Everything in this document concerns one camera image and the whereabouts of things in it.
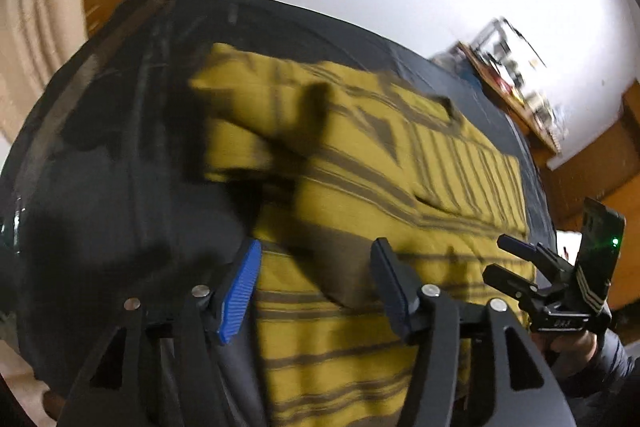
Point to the brown wooden cabinet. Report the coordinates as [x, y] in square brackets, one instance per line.
[585, 187]

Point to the black bed sheet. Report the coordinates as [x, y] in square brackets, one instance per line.
[100, 207]

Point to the person's right hand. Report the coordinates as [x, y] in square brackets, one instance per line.
[572, 347]

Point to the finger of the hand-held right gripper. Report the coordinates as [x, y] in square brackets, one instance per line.
[507, 279]
[520, 246]

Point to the cluttered wooden shelf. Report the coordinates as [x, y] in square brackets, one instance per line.
[505, 87]

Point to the yellow striped knit sweater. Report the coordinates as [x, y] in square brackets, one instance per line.
[360, 187]

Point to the beige striped curtain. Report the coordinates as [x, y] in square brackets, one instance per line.
[40, 42]

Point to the person's right forearm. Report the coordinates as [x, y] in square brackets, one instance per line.
[615, 362]

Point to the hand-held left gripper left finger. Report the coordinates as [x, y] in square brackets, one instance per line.
[240, 292]

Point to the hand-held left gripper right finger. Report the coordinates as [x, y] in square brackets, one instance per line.
[395, 289]

